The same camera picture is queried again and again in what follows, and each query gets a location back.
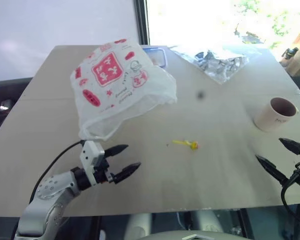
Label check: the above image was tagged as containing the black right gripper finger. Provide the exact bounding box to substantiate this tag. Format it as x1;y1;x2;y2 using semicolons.
255;154;290;186
278;137;300;156

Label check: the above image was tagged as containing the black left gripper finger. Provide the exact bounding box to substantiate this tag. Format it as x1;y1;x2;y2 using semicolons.
104;144;129;159
113;162;142;185

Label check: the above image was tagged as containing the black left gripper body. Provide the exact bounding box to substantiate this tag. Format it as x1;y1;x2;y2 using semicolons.
91;155;116;186

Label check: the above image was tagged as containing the white red-printed plastic bag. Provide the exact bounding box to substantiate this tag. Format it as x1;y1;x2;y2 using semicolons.
69;37;178;141

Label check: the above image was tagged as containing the white paper cup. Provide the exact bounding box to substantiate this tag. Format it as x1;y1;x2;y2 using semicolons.
253;96;300;133

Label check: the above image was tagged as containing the grey rounded shape under table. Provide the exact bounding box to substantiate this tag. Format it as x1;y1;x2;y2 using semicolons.
125;212;154;240
191;210;226;234

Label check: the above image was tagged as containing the small yellow plastic toy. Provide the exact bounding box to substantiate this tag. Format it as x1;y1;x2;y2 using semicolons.
171;139;201;152

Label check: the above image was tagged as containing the grey rounded robot body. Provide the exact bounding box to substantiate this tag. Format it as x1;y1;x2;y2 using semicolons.
139;229;249;240

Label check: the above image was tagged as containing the small black object on box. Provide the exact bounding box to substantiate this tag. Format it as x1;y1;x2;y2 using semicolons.
282;46;300;61

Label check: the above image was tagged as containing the clear container with blue lid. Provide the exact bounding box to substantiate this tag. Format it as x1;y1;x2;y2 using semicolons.
140;44;167;69

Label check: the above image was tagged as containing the clear plastic wrap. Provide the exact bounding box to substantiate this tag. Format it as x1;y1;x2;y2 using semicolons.
169;45;251;86

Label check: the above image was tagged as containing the dark furniture beside table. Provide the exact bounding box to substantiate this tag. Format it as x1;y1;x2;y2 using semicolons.
0;76;34;144

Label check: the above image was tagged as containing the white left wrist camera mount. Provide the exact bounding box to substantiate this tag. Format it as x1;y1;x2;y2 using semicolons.
79;140;106;187

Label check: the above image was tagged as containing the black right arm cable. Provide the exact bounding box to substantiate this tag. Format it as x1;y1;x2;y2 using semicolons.
280;168;300;228

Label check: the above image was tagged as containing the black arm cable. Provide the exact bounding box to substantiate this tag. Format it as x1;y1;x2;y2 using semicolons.
280;168;300;228
29;139;85;205

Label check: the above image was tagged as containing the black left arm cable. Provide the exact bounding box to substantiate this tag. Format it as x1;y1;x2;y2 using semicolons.
29;139;85;205

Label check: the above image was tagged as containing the dark window frame post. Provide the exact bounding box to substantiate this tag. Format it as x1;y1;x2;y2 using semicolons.
134;0;151;46

